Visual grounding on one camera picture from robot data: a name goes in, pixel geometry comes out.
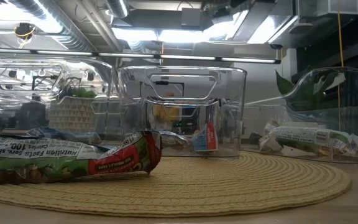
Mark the granola bar with red end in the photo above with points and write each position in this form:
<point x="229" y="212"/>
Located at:
<point x="57" y="161"/>

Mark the red green granola bar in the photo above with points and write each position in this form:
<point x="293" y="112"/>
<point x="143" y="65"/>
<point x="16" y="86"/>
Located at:
<point x="309" y="137"/>

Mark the light blue granola bar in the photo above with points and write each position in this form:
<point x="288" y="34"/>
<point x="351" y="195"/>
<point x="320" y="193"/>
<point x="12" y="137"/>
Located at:
<point x="43" y="132"/>

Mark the person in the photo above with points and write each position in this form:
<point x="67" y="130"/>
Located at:
<point x="166" y="111"/>
<point x="31" y="113"/>

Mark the clear plastic bin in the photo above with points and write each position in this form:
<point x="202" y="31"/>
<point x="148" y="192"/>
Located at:
<point x="228" y="124"/>
<point x="82" y="74"/>
<point x="353" y="124"/>

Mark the LED light bar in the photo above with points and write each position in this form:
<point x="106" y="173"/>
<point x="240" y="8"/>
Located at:
<point x="185" y="57"/>

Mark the round woven straw placemat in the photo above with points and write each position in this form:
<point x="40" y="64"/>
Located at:
<point x="197" y="186"/>

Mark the succulent in triangle-patterned pot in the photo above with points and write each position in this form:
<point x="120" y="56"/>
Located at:
<point x="70" y="115"/>

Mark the silver ventilation duct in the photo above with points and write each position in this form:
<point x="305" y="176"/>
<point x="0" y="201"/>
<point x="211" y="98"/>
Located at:
<point x="70" y="28"/>
<point x="117" y="7"/>

